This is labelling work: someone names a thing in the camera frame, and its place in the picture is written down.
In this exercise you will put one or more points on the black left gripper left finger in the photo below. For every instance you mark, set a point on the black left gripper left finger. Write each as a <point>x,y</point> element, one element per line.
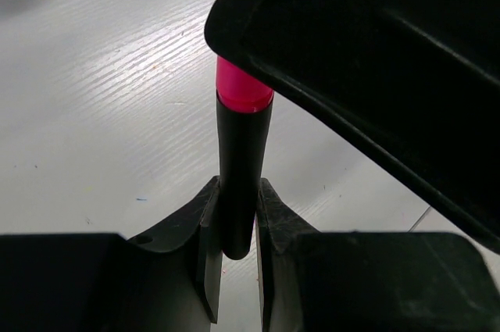
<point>166,278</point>

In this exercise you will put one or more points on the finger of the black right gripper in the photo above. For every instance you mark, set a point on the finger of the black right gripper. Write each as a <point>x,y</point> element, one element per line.
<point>413,84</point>

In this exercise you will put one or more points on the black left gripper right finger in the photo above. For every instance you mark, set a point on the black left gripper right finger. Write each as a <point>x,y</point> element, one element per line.
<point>367,281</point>

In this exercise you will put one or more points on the pink tip black highlighter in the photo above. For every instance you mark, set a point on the pink tip black highlighter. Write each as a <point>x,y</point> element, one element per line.
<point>242,142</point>

